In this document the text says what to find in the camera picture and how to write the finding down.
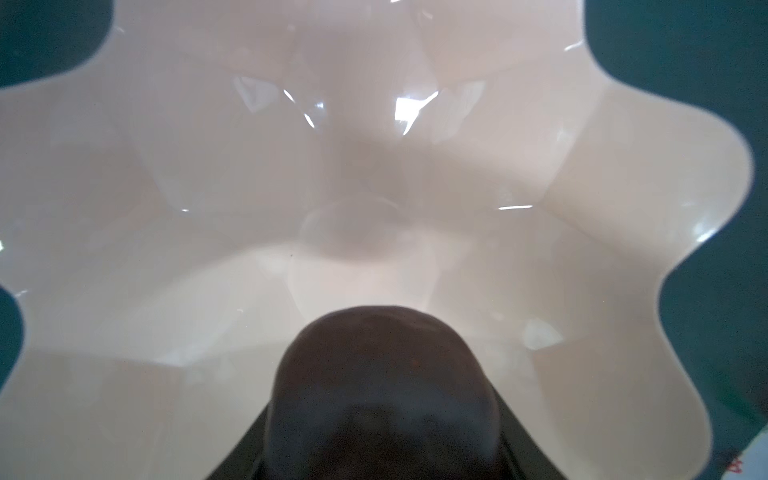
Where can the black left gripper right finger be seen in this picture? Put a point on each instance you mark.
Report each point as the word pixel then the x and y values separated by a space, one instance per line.
pixel 521 457

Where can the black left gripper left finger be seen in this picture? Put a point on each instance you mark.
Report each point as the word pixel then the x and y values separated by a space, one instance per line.
pixel 245 460

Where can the dark purple plum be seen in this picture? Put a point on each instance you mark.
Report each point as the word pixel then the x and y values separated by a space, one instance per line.
pixel 381 392

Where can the pink plastic bag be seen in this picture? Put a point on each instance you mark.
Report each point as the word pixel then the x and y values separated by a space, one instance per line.
pixel 752 463

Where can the beige scalloped fruit bowl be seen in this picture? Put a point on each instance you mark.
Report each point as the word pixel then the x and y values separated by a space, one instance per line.
pixel 218 174

